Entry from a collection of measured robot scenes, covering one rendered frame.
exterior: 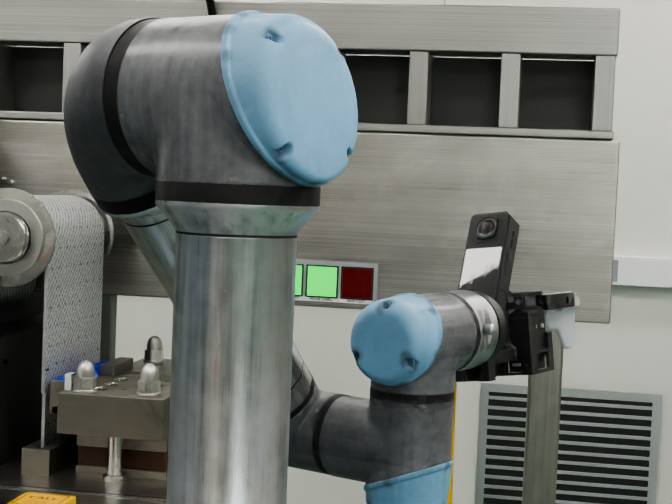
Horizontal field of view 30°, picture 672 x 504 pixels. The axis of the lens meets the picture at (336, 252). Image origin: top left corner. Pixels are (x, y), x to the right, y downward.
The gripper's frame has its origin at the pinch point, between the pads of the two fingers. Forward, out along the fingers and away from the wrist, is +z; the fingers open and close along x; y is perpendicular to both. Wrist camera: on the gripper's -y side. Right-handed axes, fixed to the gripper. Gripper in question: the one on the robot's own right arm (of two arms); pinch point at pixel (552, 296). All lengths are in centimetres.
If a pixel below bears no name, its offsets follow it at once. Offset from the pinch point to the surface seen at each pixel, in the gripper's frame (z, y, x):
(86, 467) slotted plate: 9, 22, -81
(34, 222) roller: 3, -15, -83
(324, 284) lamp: 49, -3, -63
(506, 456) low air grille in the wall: 271, 62, -145
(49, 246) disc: 4, -11, -82
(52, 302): 7, -3, -84
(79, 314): 17, -1, -89
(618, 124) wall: 286, -51, -100
